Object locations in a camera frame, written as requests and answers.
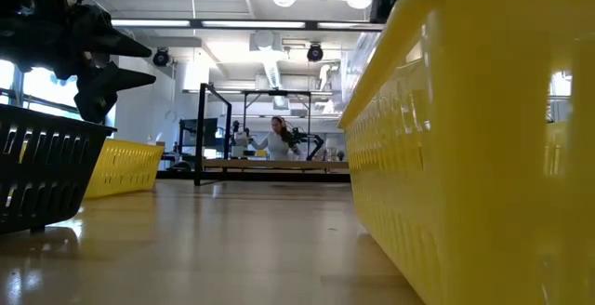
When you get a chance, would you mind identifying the large bright window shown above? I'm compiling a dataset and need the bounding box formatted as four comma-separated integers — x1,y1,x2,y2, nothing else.
21,65,117,127

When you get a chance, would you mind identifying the person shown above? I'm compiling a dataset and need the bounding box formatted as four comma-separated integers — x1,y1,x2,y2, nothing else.
250,115,304,162

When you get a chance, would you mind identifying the black hanging cord reel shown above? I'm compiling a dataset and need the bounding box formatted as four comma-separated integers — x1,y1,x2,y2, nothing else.
152,47,171,68
306,42,324,63

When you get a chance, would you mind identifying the black aluminium table frame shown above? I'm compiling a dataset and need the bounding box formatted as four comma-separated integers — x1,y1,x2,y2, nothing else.
155,168,352,184

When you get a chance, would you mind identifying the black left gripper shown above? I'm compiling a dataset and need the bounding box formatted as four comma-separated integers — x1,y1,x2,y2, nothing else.
0,0,157,125

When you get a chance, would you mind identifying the yellow slotted plastic basket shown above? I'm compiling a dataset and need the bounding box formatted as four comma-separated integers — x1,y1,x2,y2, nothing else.
83,138,165,200
337,0,595,305

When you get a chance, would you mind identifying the black frame wooden shelf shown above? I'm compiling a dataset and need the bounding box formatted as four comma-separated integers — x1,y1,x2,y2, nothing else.
193,82,352,187

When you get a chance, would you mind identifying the black slotted plastic basket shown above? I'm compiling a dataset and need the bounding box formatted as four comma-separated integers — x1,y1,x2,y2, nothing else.
0,103,117,235

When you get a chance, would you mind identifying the black monitor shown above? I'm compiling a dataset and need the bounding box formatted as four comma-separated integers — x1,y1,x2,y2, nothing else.
178,117,219,149

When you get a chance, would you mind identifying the narrow bright window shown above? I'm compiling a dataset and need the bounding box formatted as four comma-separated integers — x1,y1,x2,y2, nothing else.
0,58,16,106

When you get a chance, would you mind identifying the white ventilation duct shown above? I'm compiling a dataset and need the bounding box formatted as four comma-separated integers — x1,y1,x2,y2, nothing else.
258,56,287,91

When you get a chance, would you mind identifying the black background rig frame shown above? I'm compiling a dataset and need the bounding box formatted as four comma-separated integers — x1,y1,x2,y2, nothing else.
241,89,313,157

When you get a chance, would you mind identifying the long ceiling light bar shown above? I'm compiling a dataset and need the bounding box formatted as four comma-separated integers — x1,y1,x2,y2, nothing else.
110,18,387,32

